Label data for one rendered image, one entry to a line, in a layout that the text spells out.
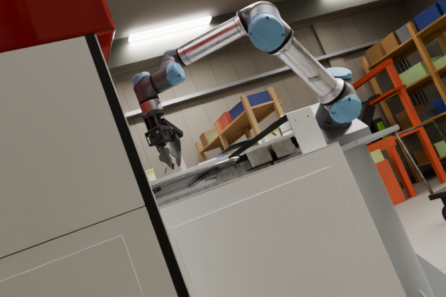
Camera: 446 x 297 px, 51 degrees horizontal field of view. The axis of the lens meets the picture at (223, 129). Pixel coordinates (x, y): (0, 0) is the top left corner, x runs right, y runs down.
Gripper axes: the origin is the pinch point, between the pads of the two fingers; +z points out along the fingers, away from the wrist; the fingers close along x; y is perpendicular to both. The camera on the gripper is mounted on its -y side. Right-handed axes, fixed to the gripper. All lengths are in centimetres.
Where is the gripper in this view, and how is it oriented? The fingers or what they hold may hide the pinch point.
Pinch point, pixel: (176, 164)
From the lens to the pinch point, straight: 171.0
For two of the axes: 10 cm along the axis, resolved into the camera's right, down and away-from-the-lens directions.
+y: -4.3, 0.1, -9.0
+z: 3.7, 9.2, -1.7
